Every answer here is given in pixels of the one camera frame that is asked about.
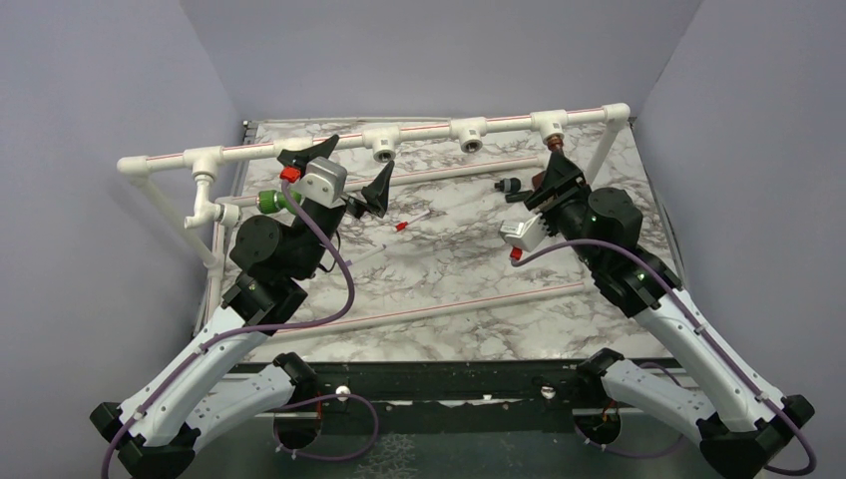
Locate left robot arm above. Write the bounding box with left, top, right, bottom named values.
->
left=90, top=136, right=395, bottom=478

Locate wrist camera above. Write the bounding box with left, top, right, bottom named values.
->
left=293, top=158, right=347, bottom=209
left=498, top=214, right=551, bottom=260

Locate black grey faucet part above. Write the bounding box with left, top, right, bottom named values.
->
left=494, top=178, right=522, bottom=195

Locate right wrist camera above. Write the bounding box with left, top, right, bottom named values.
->
left=498, top=214, right=551, bottom=260

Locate purple capped white pen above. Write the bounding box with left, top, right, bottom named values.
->
left=345, top=243, right=386, bottom=266

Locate red capped white pen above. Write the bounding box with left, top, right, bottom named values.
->
left=395, top=210, right=431, bottom=232

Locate black orange marker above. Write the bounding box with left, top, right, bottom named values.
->
left=505, top=191, right=533, bottom=204

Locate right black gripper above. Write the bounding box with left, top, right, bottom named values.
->
left=525, top=150, right=605, bottom=271

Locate brown water faucet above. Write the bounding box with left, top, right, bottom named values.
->
left=531, top=135, right=563, bottom=190

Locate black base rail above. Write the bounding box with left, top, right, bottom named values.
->
left=172, top=359, right=662, bottom=438

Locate green water faucet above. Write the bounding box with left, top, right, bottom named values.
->
left=255, top=190, right=294, bottom=215

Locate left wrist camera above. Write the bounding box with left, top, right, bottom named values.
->
left=293, top=158, right=347, bottom=209

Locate white water faucet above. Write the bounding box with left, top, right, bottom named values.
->
left=184, top=174, right=223, bottom=230

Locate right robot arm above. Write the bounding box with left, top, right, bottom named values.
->
left=511, top=151, right=818, bottom=478

